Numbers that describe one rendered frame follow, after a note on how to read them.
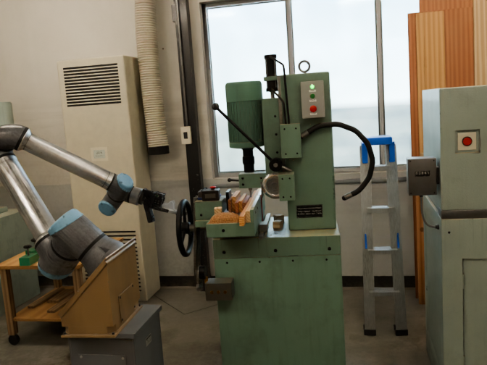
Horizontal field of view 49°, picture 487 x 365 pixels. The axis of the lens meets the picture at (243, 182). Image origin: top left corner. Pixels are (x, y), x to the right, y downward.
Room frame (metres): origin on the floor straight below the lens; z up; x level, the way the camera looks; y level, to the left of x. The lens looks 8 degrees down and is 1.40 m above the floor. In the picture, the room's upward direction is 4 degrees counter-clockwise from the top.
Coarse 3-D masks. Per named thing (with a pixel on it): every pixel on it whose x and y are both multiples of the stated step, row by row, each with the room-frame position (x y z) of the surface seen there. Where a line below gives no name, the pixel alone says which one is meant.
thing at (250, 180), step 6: (240, 174) 2.57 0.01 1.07; (246, 174) 2.56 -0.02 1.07; (252, 174) 2.56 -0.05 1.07; (258, 174) 2.55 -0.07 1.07; (264, 174) 2.55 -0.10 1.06; (240, 180) 2.56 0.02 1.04; (246, 180) 2.56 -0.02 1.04; (252, 180) 2.56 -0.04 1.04; (258, 180) 2.55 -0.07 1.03; (240, 186) 2.56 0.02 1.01; (246, 186) 2.56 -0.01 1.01; (252, 186) 2.56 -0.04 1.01; (258, 186) 2.55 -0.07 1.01
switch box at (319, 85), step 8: (320, 80) 2.38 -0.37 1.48; (304, 88) 2.39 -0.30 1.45; (320, 88) 2.38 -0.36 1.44; (304, 96) 2.39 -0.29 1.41; (320, 96) 2.38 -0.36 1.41; (304, 104) 2.39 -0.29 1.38; (312, 104) 2.38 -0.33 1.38; (320, 104) 2.38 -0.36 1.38; (304, 112) 2.39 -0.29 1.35; (312, 112) 2.38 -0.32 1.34; (320, 112) 2.38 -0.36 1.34
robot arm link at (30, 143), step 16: (0, 128) 2.43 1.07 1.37; (16, 128) 2.43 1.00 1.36; (0, 144) 2.42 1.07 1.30; (16, 144) 2.42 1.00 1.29; (32, 144) 2.44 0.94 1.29; (48, 144) 2.48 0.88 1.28; (48, 160) 2.48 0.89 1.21; (64, 160) 2.48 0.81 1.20; (80, 160) 2.52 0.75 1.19; (80, 176) 2.52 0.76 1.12; (96, 176) 2.52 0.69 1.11; (112, 176) 2.55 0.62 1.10; (128, 176) 2.60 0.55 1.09; (112, 192) 2.56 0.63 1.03; (128, 192) 2.58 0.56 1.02
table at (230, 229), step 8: (264, 200) 2.78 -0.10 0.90; (264, 208) 2.76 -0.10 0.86; (200, 224) 2.49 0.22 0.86; (208, 224) 2.28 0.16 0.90; (216, 224) 2.27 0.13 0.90; (224, 224) 2.26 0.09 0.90; (232, 224) 2.26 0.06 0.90; (248, 224) 2.25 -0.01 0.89; (256, 224) 2.33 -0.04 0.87; (208, 232) 2.27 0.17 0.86; (216, 232) 2.27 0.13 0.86; (224, 232) 2.26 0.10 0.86; (232, 232) 2.26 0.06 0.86; (240, 232) 2.26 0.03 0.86; (248, 232) 2.25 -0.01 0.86
